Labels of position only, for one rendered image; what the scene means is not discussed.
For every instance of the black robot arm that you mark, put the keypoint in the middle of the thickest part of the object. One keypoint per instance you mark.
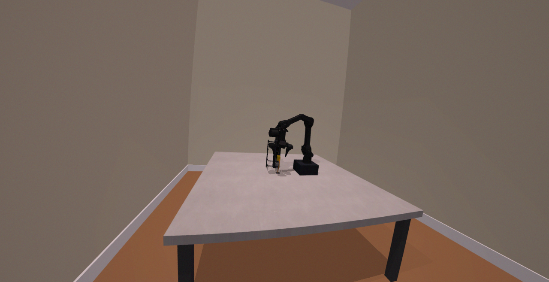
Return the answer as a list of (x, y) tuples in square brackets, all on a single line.
[(281, 130)]

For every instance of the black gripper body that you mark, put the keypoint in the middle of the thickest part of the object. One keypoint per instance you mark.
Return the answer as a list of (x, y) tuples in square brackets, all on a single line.
[(272, 145)]

